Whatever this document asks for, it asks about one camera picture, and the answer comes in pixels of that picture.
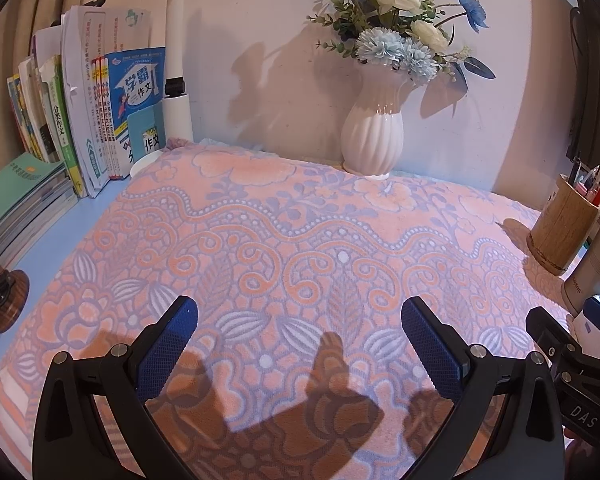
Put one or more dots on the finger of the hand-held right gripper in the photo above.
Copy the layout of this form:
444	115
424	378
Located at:
547	330

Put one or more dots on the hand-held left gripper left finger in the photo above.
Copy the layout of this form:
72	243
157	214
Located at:
167	355

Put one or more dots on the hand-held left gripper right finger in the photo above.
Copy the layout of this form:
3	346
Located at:
430	355

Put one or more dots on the beige cylinder container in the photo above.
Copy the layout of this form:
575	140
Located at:
595	275

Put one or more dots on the wooden pen holder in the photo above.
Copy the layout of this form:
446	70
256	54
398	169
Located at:
560	230

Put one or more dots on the bunch of pens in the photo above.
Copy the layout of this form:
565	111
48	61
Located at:
592	185

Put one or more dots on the pink patterned blanket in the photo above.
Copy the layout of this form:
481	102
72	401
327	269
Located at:
280	240

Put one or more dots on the round wooden stand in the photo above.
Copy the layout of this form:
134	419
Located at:
10	305

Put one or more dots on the stack of flat books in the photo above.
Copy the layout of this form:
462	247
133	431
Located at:
15	200

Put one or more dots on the white ribbed vase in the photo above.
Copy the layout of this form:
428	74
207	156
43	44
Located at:
372	130

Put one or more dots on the white desk lamp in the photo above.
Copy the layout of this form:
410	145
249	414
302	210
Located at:
177	115

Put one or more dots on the row of upright books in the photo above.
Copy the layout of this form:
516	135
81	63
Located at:
80	110

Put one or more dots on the blue and white flower bouquet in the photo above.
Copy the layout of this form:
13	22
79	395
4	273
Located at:
395	45

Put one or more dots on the beige curtain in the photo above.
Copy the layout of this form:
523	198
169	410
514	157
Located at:
40	10

